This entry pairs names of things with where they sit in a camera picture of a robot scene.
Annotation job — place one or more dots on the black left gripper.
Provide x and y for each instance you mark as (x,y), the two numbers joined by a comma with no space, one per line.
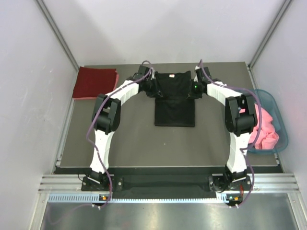
(155,91)

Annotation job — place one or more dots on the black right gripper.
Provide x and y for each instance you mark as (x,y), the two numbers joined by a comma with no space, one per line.
(191,94)

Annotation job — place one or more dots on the black t shirt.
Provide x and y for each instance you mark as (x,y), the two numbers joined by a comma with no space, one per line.
(174,108)

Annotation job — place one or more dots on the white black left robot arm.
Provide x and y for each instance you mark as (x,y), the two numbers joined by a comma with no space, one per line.
(106,120)

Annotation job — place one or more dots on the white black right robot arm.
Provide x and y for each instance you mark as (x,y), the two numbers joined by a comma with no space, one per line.
(240,118)

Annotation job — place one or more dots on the folded dark red t shirt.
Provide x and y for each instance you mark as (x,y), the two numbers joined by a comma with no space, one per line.
(83,71)

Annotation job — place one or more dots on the teal plastic laundry basket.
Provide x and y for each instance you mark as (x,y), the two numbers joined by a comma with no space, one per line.
(268,103)

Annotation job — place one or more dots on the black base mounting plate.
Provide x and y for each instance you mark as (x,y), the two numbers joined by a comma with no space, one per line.
(166,182)

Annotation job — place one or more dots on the grey slotted cable duct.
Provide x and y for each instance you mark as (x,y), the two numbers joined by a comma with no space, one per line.
(100,199)

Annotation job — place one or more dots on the right aluminium corner post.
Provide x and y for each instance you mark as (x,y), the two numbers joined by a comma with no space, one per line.
(268,35)

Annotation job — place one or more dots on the aluminium corner post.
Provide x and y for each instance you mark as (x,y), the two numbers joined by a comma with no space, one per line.
(56,31)
(268,35)

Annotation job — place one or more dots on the left aluminium corner post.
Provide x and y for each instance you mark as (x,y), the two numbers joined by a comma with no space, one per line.
(56,31)

